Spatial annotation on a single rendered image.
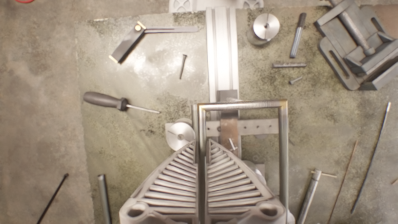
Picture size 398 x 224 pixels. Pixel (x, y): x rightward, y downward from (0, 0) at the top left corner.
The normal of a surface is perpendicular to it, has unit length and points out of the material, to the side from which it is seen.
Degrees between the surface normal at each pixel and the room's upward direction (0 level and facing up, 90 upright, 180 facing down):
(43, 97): 0
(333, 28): 0
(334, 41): 0
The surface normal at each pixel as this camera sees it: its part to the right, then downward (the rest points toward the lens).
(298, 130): -0.03, 0.06
